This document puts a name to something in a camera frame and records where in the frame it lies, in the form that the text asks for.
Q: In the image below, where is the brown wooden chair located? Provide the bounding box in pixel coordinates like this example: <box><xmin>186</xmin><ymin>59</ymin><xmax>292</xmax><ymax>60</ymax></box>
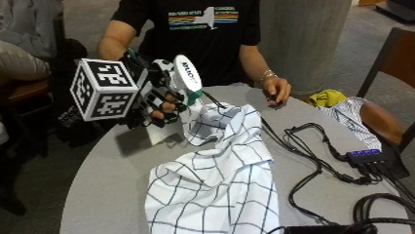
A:
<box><xmin>0</xmin><ymin>77</ymin><xmax>54</xmax><ymax>105</ymax></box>

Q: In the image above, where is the black hub with blue lights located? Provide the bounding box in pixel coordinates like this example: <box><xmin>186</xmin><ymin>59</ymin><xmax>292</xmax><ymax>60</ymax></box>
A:
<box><xmin>344</xmin><ymin>148</ymin><xmax>389</xmax><ymax>167</ymax></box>

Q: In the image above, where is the black bag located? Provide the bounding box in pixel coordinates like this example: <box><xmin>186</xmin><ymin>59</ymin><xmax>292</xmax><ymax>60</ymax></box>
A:
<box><xmin>54</xmin><ymin>102</ymin><xmax>109</xmax><ymax>144</ymax></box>

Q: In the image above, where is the white checked cloth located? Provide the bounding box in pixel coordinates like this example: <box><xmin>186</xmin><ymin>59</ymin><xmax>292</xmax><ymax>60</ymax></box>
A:
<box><xmin>143</xmin><ymin>102</ymin><xmax>283</xmax><ymax>234</ymax></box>

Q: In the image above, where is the dark wooden chair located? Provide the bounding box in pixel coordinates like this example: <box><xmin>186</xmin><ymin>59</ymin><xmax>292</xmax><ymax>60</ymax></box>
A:
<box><xmin>355</xmin><ymin>26</ymin><xmax>415</xmax><ymax>154</ymax></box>

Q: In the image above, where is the white marker cube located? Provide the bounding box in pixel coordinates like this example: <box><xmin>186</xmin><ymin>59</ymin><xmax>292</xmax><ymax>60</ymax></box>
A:
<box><xmin>69</xmin><ymin>58</ymin><xmax>150</xmax><ymax>122</ymax></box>

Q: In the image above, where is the thin black cable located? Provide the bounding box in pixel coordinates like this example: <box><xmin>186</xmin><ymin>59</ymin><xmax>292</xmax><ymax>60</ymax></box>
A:
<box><xmin>283</xmin><ymin>122</ymin><xmax>352</xmax><ymax>163</ymax></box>

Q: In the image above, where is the thick black cable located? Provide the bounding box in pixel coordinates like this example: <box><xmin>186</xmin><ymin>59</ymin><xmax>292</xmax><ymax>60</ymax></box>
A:
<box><xmin>349</xmin><ymin>192</ymin><xmax>415</xmax><ymax>230</ymax></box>

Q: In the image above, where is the grey concrete pillar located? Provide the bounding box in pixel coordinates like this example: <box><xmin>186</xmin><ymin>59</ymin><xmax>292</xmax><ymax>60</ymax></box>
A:
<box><xmin>258</xmin><ymin>0</ymin><xmax>353</xmax><ymax>98</ymax></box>

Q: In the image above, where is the black iron cord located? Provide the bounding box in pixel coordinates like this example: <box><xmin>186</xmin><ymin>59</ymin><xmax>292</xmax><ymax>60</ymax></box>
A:
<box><xmin>201</xmin><ymin>90</ymin><xmax>228</xmax><ymax>110</ymax></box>

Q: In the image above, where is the long black cable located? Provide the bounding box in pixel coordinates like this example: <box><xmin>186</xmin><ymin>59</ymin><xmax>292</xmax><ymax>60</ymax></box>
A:
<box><xmin>258</xmin><ymin>116</ymin><xmax>373</xmax><ymax>226</ymax></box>

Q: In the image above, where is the silver bracelet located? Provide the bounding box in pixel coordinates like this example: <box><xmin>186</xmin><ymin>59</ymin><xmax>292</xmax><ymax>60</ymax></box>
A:
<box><xmin>258</xmin><ymin>69</ymin><xmax>279</xmax><ymax>84</ymax></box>

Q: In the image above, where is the striped white cloth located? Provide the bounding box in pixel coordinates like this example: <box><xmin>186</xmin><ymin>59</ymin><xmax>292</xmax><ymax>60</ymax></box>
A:
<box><xmin>318</xmin><ymin>96</ymin><xmax>384</xmax><ymax>151</ymax></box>

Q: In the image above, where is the yellow cloth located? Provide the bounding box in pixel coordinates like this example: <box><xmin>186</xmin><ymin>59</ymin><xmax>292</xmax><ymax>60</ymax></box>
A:
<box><xmin>306</xmin><ymin>89</ymin><xmax>348</xmax><ymax>108</ymax></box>

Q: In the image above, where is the the person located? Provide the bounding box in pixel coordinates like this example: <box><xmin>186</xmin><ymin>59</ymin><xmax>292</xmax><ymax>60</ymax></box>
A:
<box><xmin>95</xmin><ymin>0</ymin><xmax>292</xmax><ymax>109</ymax></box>

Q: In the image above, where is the black device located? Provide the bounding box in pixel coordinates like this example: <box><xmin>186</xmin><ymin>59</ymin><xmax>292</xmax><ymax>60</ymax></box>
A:
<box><xmin>282</xmin><ymin>223</ymin><xmax>379</xmax><ymax>234</ymax></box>

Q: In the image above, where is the white clothes iron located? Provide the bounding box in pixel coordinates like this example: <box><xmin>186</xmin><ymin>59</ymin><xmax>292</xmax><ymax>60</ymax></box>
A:
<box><xmin>146</xmin><ymin>54</ymin><xmax>205</xmax><ymax>147</ymax></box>

